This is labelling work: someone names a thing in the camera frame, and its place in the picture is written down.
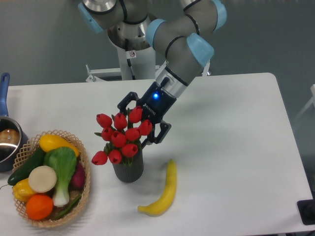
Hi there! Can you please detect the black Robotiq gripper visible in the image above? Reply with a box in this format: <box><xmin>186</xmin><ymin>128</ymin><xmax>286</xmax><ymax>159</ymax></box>
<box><xmin>117</xmin><ymin>82</ymin><xmax>177</xmax><ymax>149</ymax></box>

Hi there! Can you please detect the red tulip bouquet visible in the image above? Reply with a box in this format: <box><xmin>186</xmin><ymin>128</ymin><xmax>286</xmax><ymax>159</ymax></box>
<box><xmin>92</xmin><ymin>106</ymin><xmax>153</xmax><ymax>165</ymax></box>

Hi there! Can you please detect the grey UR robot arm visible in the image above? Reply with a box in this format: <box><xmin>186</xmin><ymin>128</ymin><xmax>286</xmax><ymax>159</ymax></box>
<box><xmin>78</xmin><ymin>0</ymin><xmax>227</xmax><ymax>146</ymax></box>

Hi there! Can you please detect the dark grey ribbed vase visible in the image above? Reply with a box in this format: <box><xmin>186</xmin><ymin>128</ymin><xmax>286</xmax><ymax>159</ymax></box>
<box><xmin>113</xmin><ymin>150</ymin><xmax>144</xmax><ymax>183</ymax></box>

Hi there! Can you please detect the green bok choy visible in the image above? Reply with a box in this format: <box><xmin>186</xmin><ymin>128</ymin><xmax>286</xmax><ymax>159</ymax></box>
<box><xmin>44</xmin><ymin>147</ymin><xmax>77</xmax><ymax>207</ymax></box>

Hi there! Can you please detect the yellow banana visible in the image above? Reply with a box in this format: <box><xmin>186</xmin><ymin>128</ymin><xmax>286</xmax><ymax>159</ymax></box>
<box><xmin>137</xmin><ymin>159</ymin><xmax>177</xmax><ymax>217</ymax></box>

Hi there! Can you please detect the purple red onion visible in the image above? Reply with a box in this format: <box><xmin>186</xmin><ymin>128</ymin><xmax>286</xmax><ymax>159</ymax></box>
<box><xmin>70</xmin><ymin>162</ymin><xmax>86</xmax><ymax>188</ymax></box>

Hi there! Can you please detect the yellow squash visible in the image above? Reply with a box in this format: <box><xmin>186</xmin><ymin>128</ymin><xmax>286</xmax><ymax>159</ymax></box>
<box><xmin>39</xmin><ymin>134</ymin><xmax>80</xmax><ymax>157</ymax></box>

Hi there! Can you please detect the woven wicker basket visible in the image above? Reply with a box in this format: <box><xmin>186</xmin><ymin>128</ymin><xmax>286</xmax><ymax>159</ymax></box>
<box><xmin>13</xmin><ymin>130</ymin><xmax>91</xmax><ymax>228</ymax></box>

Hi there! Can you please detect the green bean pod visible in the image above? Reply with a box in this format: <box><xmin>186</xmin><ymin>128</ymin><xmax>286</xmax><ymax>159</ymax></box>
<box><xmin>53</xmin><ymin>195</ymin><xmax>81</xmax><ymax>220</ymax></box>

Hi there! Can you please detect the green cucumber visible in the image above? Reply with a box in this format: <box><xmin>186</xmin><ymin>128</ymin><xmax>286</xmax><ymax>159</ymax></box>
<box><xmin>7</xmin><ymin>147</ymin><xmax>46</xmax><ymax>186</ymax></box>

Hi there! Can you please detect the cream round bun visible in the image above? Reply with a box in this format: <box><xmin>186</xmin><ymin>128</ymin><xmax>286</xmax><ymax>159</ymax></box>
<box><xmin>28</xmin><ymin>166</ymin><xmax>57</xmax><ymax>193</ymax></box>

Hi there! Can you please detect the orange fruit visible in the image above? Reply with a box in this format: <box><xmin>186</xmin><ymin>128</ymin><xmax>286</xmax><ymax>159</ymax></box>
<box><xmin>26</xmin><ymin>194</ymin><xmax>54</xmax><ymax>220</ymax></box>

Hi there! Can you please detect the yellow bell pepper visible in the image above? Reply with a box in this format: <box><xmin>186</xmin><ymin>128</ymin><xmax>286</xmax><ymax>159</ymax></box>
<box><xmin>12</xmin><ymin>178</ymin><xmax>37</xmax><ymax>202</ymax></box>

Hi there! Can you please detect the black device at edge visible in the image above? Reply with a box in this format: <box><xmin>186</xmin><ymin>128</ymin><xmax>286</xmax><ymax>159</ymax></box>
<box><xmin>297</xmin><ymin>199</ymin><xmax>315</xmax><ymax>225</ymax></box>

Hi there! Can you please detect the blue handled saucepan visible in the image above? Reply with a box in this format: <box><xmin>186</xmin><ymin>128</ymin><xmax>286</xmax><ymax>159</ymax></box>
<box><xmin>0</xmin><ymin>72</ymin><xmax>28</xmax><ymax>173</ymax></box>

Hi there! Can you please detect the white frame at right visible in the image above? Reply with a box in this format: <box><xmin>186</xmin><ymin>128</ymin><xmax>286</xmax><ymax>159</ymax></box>
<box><xmin>293</xmin><ymin>84</ymin><xmax>315</xmax><ymax>123</ymax></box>

